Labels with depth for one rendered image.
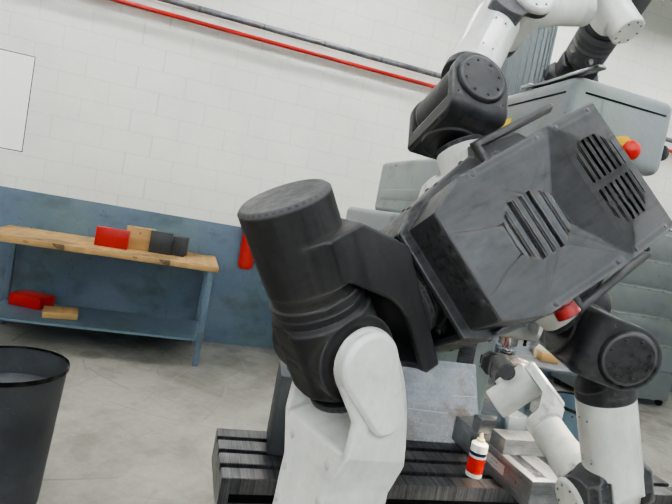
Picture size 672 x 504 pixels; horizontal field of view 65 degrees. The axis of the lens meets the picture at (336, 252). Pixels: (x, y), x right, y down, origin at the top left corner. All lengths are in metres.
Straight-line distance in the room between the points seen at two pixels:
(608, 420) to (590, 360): 0.13
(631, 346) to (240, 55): 4.98
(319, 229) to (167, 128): 4.83
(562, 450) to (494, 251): 0.54
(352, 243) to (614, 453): 0.56
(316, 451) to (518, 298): 0.32
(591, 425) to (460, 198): 0.46
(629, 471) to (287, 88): 4.93
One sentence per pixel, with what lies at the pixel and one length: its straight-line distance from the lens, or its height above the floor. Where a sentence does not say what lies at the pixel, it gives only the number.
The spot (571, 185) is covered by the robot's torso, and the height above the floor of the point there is 1.62.
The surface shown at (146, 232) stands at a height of 1.04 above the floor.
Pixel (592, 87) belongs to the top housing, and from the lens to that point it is 1.23.
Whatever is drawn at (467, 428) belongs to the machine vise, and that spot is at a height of 1.02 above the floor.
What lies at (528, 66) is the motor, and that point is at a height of 2.01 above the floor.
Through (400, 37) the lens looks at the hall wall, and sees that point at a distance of 5.95.
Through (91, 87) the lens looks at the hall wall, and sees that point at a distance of 5.48.
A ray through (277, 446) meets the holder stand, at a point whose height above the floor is 0.98.
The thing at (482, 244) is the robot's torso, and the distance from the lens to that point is 0.65.
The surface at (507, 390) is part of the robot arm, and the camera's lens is 1.19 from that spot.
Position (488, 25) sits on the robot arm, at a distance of 1.02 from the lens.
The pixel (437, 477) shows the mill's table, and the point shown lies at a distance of 1.38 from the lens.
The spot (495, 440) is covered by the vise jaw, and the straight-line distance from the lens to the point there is 1.45.
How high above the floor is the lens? 1.53
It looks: 4 degrees down
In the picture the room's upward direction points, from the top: 11 degrees clockwise
